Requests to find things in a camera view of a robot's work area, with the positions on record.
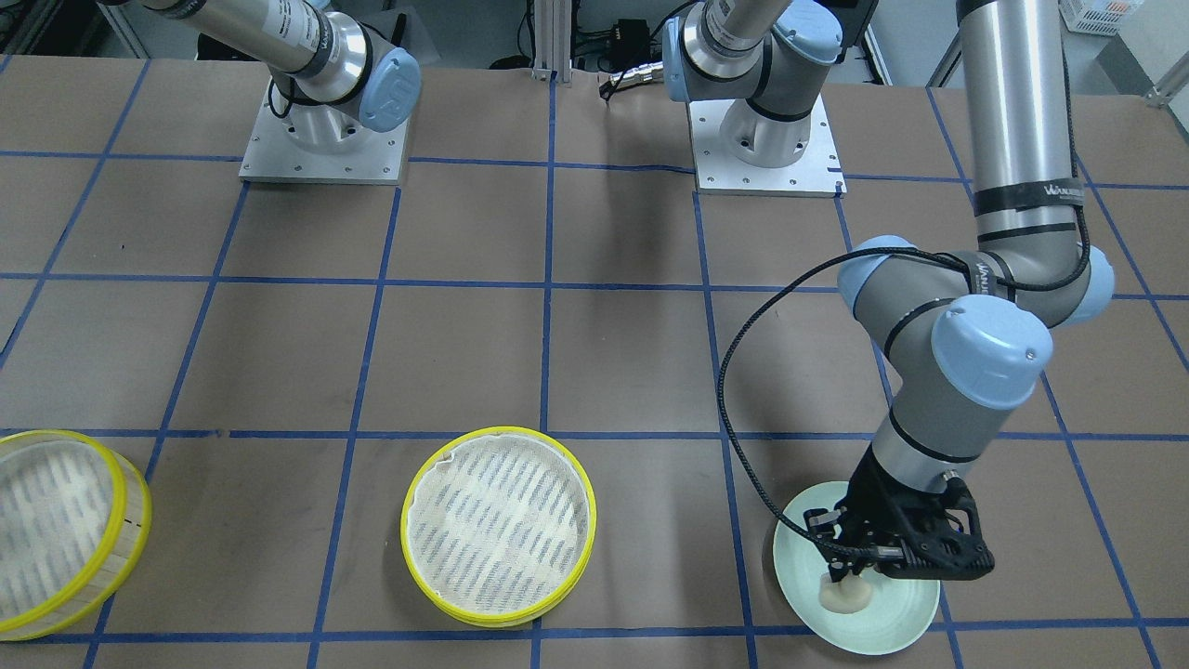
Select light green plate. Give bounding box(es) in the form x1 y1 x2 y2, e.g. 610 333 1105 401
772 524 940 655

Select yellow steamer basket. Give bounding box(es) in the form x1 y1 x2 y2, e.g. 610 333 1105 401
1 429 152 642
398 427 598 627

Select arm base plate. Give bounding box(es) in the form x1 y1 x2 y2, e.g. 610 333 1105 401
686 97 848 198
239 82 411 187

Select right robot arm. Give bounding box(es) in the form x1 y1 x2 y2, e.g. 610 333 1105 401
141 1 422 154

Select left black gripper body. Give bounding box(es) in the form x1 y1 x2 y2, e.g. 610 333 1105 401
805 450 995 582

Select white steamed bun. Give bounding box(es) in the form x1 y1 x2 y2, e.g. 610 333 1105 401
817 574 874 616

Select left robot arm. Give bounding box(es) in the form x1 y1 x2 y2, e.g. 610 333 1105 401
662 1 1116 582

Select aluminium frame post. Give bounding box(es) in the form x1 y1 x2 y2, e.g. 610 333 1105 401
529 0 574 87

